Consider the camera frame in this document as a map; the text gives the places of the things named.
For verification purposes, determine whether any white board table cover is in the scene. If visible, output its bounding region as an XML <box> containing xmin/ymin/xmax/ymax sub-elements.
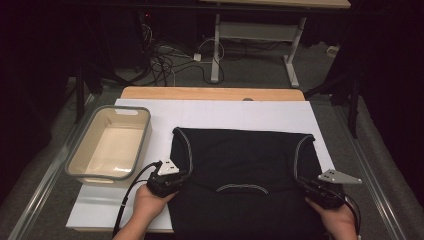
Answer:
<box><xmin>65</xmin><ymin>98</ymin><xmax>359</xmax><ymax>233</ymax></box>

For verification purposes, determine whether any small white box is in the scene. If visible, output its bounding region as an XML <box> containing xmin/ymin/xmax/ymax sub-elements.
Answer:
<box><xmin>325</xmin><ymin>44</ymin><xmax>341</xmax><ymax>57</ymax></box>

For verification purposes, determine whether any beige plastic basket grey rim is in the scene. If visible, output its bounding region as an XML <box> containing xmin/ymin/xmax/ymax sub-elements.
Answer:
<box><xmin>64</xmin><ymin>105</ymin><xmax>153</xmax><ymax>186</ymax></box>

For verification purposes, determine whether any left hand-held gripper black cable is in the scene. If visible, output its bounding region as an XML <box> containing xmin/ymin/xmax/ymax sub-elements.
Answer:
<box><xmin>111</xmin><ymin>161</ymin><xmax>163</xmax><ymax>238</ymax></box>

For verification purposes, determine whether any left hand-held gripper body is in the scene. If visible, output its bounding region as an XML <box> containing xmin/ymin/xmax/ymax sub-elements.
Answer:
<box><xmin>146</xmin><ymin>159</ymin><xmax>187</xmax><ymax>199</ymax></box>

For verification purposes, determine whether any tangle of black cables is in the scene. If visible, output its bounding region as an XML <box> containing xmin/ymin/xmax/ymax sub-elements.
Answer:
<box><xmin>134</xmin><ymin>19</ymin><xmax>228</xmax><ymax>88</ymax></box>

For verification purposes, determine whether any black knitted vest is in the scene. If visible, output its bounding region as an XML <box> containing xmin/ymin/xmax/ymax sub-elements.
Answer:
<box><xmin>167</xmin><ymin>126</ymin><xmax>336</xmax><ymax>240</ymax></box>

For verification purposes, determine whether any right hand-held gripper black cable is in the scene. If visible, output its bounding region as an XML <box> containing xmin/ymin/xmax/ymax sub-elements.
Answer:
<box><xmin>329</xmin><ymin>189</ymin><xmax>363</xmax><ymax>238</ymax></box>

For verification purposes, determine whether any black metal stand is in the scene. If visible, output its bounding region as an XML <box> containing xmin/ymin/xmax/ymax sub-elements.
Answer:
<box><xmin>74</xmin><ymin>59</ymin><xmax>104</xmax><ymax>124</ymax></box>
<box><xmin>303</xmin><ymin>73</ymin><xmax>361</xmax><ymax>139</ymax></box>

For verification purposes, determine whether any hand-held gripper black cable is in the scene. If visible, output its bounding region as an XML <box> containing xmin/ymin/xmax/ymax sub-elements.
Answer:
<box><xmin>329</xmin><ymin>189</ymin><xmax>363</xmax><ymax>238</ymax></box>
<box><xmin>111</xmin><ymin>161</ymin><xmax>163</xmax><ymax>238</ymax></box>

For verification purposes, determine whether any metal floor rail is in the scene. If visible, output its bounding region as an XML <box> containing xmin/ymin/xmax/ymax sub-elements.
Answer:
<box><xmin>6</xmin><ymin>93</ymin><xmax>104</xmax><ymax>240</ymax></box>
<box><xmin>333</xmin><ymin>106</ymin><xmax>409</xmax><ymax>240</ymax></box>

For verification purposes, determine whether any person's right hand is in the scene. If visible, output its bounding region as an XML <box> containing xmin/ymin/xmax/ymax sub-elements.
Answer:
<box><xmin>305</xmin><ymin>197</ymin><xmax>358</xmax><ymax>235</ymax></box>

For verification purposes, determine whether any white-framed desk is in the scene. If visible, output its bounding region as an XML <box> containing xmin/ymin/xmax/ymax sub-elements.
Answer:
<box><xmin>199</xmin><ymin>0</ymin><xmax>352</xmax><ymax>88</ymax></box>

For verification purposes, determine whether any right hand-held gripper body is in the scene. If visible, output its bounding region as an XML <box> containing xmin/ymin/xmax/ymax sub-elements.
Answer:
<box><xmin>304</xmin><ymin>168</ymin><xmax>363</xmax><ymax>211</ymax></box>

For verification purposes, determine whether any light wooden table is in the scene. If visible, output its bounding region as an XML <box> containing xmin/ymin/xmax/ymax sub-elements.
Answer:
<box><xmin>73</xmin><ymin>86</ymin><xmax>352</xmax><ymax>236</ymax></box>

